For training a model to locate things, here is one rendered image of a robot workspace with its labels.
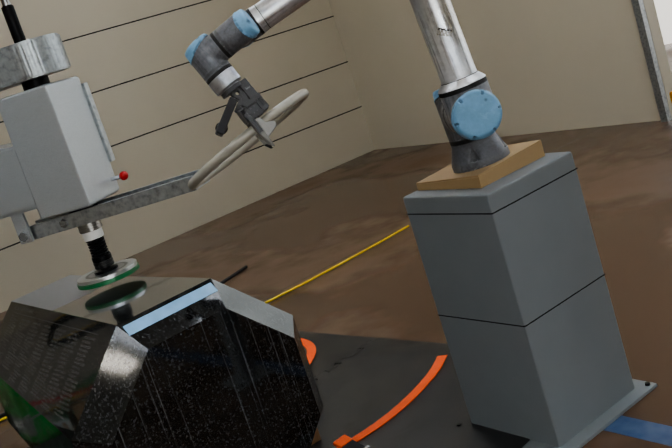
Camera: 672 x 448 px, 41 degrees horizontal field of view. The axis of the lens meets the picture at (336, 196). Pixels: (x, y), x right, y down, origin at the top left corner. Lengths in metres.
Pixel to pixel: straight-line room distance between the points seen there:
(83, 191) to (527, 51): 5.40
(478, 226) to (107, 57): 6.09
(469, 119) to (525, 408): 0.95
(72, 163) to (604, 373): 1.86
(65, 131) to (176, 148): 5.59
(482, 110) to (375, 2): 6.52
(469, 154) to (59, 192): 1.34
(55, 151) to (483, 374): 1.58
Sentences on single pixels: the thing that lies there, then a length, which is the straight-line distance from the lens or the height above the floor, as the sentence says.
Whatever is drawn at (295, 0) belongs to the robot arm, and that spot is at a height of 1.55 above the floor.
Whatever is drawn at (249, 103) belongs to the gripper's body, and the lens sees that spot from 2.65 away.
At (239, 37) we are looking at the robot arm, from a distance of 2.65.
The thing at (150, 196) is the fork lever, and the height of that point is 1.10.
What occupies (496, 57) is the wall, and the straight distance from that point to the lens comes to 8.13.
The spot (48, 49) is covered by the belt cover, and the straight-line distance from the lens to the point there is 3.09.
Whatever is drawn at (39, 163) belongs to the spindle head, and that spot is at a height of 1.31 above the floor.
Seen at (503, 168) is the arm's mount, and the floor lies 0.87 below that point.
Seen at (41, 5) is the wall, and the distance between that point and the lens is 8.35.
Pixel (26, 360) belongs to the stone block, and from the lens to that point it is 3.26.
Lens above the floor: 1.47
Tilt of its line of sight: 11 degrees down
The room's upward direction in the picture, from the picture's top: 18 degrees counter-clockwise
